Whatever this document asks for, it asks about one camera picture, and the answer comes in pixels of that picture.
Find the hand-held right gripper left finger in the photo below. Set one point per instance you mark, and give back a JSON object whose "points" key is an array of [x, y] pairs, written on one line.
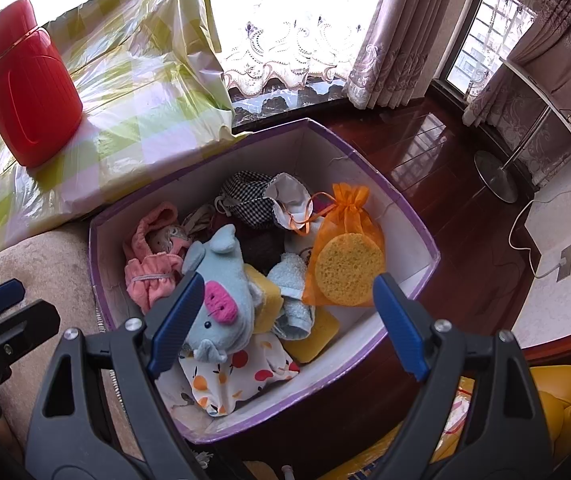
{"points": [[175, 325]]}

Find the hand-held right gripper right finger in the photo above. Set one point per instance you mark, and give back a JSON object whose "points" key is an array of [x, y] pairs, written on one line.
{"points": [[398, 325]]}

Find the light blue plush pig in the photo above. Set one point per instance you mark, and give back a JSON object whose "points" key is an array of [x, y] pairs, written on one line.
{"points": [[220, 305]]}

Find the pink towel cloth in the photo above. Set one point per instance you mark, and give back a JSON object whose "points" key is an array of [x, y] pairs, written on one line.
{"points": [[150, 280]]}

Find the round yellow sponge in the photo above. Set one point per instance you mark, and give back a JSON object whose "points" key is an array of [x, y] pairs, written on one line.
{"points": [[350, 270]]}

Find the white fruit-print pouch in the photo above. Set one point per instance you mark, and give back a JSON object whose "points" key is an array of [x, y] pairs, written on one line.
{"points": [[230, 375]]}

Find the yellow rectangular sponge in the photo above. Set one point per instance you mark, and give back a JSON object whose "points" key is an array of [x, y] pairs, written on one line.
{"points": [[265, 300], [315, 335]]}

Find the light blue towel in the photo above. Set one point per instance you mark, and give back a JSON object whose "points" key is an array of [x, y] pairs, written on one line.
{"points": [[293, 290]]}

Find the orange organza bag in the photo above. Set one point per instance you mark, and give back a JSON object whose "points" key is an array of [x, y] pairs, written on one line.
{"points": [[345, 220]]}

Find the purple-edged cardboard box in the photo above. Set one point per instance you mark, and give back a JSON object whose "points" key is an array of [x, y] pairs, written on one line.
{"points": [[365, 160]]}

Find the grey socket plate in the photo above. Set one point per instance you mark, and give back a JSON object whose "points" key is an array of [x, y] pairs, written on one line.
{"points": [[564, 262]]}

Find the yellow leather chair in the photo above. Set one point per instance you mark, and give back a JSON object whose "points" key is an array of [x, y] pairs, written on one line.
{"points": [[565, 400]]}

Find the red thermos flask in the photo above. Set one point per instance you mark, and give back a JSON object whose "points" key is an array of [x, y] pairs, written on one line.
{"points": [[30, 105]]}

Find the dark marble window sill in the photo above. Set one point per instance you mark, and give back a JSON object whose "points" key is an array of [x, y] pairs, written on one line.
{"points": [[275, 105]]}

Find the yellow checked plastic tablecloth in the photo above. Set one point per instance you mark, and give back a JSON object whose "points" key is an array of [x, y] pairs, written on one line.
{"points": [[140, 85]]}

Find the white side table metal stand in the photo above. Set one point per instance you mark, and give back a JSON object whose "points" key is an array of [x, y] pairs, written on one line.
{"points": [[545, 90]]}

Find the mauve patterned curtain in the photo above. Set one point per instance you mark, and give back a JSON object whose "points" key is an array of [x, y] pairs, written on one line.
{"points": [[395, 35], [555, 50]]}

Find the window with grille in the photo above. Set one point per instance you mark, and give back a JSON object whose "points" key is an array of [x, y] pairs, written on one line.
{"points": [[490, 35]]}

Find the white lace sheer curtain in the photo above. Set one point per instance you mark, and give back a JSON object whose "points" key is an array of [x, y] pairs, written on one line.
{"points": [[290, 35]]}

